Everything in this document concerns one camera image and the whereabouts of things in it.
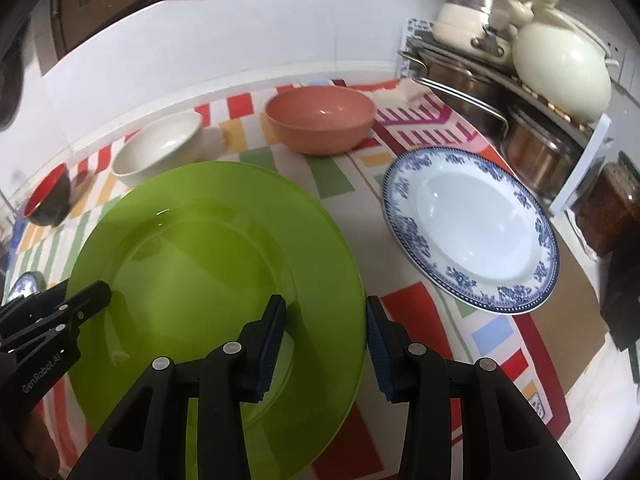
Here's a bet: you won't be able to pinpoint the dark round hanging strainer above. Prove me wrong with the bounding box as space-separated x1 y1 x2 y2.
0 52 30 131

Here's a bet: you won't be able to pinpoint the white plate with blue pattern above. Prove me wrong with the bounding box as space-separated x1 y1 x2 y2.
381 146 561 317

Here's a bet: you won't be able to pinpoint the colourful striped printed cloth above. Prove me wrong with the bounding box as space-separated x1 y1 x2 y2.
7 77 613 480

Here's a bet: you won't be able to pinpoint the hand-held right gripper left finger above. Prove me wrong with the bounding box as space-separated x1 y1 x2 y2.
67 294 288 480

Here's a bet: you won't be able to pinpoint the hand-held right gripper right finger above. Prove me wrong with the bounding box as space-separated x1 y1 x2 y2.
365 295 576 480

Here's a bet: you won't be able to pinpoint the red and black bowl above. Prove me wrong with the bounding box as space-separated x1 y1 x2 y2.
22 162 73 227

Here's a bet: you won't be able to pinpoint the green plate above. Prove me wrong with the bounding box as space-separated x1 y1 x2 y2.
65 161 368 480

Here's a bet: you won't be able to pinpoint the steel pots on rack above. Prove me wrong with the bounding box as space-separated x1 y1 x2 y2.
397 17 613 216

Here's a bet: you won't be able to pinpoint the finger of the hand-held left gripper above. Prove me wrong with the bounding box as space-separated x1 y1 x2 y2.
0 281 112 357
0 279 70 322

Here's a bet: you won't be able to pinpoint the cream pot with steel steamer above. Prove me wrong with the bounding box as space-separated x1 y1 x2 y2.
432 0 516 61

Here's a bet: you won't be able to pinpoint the cream bowl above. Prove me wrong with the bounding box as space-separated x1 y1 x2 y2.
111 111 206 190

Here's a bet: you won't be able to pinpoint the white patterned trivet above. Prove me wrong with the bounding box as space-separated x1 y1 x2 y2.
404 17 437 77

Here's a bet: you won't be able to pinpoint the small blue patterned dish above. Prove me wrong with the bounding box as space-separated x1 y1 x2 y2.
10 271 48 301

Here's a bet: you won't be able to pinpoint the black box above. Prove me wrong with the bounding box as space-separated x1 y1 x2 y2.
600 245 640 352

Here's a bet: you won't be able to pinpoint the pink bowl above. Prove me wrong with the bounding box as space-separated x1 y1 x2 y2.
264 85 378 156

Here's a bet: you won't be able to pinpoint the steel pot with wire handles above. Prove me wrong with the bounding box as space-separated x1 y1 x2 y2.
414 49 516 131

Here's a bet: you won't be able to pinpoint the cream enamel kettle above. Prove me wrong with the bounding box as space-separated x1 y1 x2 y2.
512 2 618 123

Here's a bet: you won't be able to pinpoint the brown glass jar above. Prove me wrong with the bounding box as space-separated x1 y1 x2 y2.
575 152 640 256

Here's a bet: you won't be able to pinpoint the copper-toned steel pot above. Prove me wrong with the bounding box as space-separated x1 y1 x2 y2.
501 109 582 197

